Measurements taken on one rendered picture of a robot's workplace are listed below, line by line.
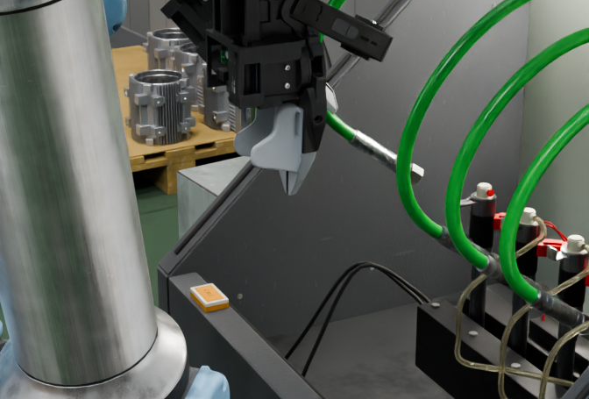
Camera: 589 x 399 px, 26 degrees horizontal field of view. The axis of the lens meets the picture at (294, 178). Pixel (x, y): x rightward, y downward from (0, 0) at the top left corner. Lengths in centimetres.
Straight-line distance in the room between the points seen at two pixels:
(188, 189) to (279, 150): 234
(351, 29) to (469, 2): 63
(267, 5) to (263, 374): 49
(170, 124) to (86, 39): 380
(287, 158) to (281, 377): 36
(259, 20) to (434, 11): 65
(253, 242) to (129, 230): 97
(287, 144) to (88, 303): 44
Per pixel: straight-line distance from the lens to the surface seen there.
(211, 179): 341
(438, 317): 147
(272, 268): 170
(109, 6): 125
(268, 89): 107
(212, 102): 456
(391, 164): 144
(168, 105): 440
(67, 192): 66
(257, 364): 143
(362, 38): 112
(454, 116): 176
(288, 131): 110
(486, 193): 141
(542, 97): 179
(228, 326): 151
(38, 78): 62
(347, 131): 142
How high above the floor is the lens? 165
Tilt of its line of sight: 21 degrees down
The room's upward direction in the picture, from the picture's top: straight up
